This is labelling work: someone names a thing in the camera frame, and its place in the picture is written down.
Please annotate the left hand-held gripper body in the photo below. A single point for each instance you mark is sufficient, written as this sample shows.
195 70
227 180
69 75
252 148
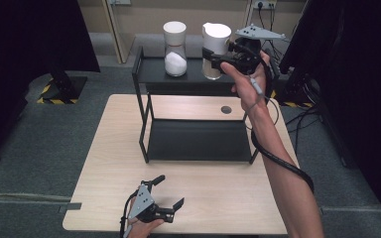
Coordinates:
143 201

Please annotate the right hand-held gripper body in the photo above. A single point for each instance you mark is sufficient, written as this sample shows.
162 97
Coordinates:
248 56

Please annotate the glass jar white spout lid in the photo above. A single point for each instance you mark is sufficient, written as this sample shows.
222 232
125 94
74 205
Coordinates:
215 36

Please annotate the glass salt jar round lid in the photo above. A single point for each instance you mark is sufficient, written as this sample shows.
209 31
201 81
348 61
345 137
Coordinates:
175 62

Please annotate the black metal two-tier shelf rack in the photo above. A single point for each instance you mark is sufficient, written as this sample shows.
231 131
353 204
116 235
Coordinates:
198 140

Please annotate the person's left hand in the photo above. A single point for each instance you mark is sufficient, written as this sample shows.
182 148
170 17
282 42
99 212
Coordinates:
135 229

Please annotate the person's right hand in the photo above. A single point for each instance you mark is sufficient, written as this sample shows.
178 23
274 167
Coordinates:
248 87

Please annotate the grey round table grommet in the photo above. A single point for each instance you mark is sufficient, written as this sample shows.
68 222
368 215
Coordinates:
226 109

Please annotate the black stand base hazard tape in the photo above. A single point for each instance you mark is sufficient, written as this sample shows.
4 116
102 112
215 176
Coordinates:
63 89
294 95

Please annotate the black curtain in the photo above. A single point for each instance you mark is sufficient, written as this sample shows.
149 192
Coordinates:
20 49
360 99

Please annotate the white wall socket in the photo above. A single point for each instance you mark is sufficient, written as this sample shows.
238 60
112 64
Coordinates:
264 4

